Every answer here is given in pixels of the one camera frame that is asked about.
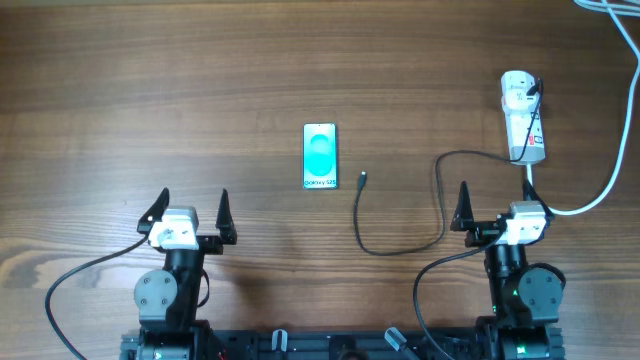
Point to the white power strip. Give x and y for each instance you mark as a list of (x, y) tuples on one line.
[(525, 138)]

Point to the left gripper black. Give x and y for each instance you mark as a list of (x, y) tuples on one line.
[(208, 244)]

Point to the Galaxy S25 smartphone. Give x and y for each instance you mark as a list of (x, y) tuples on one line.
[(320, 170)]

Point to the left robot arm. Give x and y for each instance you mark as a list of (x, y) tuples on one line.
[(168, 299)]

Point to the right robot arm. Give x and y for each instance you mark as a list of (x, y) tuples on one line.
[(525, 296)]

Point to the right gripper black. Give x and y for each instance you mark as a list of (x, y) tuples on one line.
[(482, 231)]

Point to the white charger plug adapter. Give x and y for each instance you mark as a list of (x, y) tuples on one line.
[(520, 99)]

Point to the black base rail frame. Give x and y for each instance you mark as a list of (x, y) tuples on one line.
[(444, 343)]

